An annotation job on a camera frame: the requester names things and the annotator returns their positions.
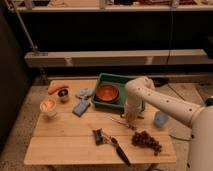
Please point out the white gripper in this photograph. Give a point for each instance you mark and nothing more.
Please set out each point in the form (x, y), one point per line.
(131, 112)

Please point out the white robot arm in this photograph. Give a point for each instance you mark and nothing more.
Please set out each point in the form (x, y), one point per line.
(198, 118)

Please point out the metal fork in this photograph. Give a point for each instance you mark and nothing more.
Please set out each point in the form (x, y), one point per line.
(129, 126)

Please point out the green plastic tray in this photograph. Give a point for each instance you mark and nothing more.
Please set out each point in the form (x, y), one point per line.
(117, 80)

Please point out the red bowl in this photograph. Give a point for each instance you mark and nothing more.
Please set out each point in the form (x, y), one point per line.
(107, 93)

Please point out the blue plastic cup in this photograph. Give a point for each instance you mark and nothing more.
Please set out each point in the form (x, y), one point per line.
(160, 119)

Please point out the bunch of dark grapes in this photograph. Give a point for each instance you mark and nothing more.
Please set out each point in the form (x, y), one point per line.
(144, 139)

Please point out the grey crumpled cloth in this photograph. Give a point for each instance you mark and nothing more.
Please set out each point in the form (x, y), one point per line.
(84, 93)

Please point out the blue sponge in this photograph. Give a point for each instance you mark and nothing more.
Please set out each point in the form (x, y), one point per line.
(81, 108)

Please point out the grey metal shelf beam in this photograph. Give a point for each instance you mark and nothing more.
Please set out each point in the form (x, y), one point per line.
(117, 58)

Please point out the small dark-topped cup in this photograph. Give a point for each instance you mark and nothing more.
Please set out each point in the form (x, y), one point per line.
(63, 95)

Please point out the orange carrot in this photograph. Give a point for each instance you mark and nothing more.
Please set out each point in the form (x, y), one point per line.
(53, 89)

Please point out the diagonal metal pole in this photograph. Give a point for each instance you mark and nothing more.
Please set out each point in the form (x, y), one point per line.
(33, 46)

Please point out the black handled knife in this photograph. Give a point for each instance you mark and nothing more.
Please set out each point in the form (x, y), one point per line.
(119, 150)

